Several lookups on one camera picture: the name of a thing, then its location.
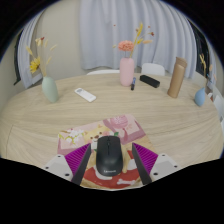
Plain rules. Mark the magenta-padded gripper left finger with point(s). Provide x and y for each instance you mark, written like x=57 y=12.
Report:
x=76 y=159

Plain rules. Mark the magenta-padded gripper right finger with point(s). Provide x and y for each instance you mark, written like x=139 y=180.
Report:
x=146 y=158

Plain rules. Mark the black computer mouse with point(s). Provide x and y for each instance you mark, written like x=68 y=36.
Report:
x=109 y=156

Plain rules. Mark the cartoon print mouse pad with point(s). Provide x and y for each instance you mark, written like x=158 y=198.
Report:
x=123 y=128

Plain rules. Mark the small white remote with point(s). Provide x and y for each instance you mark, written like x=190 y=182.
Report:
x=85 y=95

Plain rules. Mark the green vase with yellow flowers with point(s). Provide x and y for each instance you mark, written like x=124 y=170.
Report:
x=50 y=90

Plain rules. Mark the dark marker pen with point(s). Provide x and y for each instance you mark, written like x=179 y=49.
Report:
x=133 y=84

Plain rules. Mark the small black box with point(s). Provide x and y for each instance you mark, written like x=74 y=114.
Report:
x=150 y=81

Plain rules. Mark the blue vase with dried flowers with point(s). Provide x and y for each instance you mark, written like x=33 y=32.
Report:
x=200 y=97

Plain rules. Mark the tan metal drink bottle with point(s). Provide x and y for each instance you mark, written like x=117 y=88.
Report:
x=176 y=78

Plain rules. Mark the pink vase with orange flowers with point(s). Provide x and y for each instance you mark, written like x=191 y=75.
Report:
x=127 y=71

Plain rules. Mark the white chair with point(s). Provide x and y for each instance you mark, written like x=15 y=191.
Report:
x=153 y=69
x=103 y=71

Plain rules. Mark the group of white-blue chairs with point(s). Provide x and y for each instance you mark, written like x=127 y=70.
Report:
x=219 y=105

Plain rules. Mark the dark window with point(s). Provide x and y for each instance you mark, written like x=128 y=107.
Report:
x=16 y=60
x=201 y=46

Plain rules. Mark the narrow white curtain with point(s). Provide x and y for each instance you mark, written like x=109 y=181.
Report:
x=26 y=46

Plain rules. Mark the wide white curtain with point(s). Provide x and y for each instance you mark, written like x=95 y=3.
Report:
x=110 y=33

